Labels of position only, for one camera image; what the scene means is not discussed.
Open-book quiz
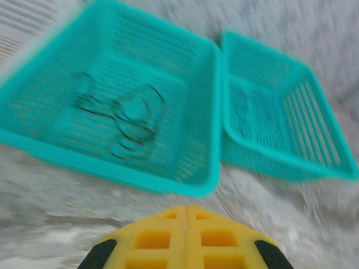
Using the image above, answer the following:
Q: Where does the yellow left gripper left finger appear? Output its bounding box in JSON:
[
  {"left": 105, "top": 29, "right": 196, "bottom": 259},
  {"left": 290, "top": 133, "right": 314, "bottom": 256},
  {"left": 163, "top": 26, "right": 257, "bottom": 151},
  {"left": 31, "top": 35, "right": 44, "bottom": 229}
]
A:
[{"left": 80, "top": 204, "right": 187, "bottom": 269}]

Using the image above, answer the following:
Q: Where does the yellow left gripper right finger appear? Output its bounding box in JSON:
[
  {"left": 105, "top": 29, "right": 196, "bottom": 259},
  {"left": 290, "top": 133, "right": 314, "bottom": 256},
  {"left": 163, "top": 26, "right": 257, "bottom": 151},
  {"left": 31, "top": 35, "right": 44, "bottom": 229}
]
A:
[{"left": 186, "top": 204, "right": 294, "bottom": 269}]

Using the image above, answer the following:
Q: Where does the white plastic basket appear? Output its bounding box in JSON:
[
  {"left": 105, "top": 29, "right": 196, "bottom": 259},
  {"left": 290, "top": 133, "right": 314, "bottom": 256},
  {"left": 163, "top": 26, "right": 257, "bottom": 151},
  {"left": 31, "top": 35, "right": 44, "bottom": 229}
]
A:
[{"left": 0, "top": 0, "right": 95, "bottom": 85}]

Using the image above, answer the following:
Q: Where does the teal plastic basket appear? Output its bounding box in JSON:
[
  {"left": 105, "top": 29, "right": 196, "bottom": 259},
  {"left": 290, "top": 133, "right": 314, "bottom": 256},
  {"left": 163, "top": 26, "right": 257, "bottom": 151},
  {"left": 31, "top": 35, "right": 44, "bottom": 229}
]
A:
[
  {"left": 220, "top": 29, "right": 359, "bottom": 183},
  {"left": 0, "top": 0, "right": 225, "bottom": 198}
]

